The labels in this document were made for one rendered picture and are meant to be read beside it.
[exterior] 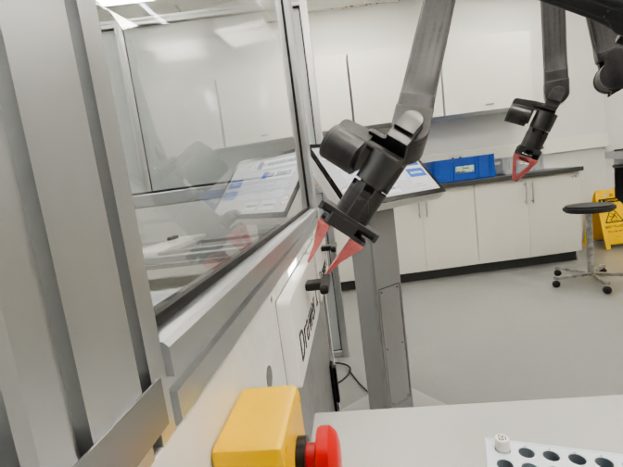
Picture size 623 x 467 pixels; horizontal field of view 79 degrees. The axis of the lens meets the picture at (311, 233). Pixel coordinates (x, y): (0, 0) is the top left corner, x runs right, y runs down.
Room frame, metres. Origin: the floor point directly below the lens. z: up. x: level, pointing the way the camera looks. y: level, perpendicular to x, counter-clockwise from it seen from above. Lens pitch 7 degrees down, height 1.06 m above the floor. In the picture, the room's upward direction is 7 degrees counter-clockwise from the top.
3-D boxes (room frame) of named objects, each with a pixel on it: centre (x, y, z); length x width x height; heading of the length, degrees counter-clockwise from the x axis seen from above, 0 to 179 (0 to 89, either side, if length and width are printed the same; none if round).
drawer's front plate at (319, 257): (0.88, -0.01, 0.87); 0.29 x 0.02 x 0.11; 173
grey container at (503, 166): (3.91, -2.18, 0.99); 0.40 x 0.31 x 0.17; 91
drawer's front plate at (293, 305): (0.57, 0.03, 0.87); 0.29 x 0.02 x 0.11; 173
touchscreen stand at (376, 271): (1.46, -0.27, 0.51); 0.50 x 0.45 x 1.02; 34
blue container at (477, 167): (3.83, -1.53, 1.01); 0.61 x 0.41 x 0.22; 91
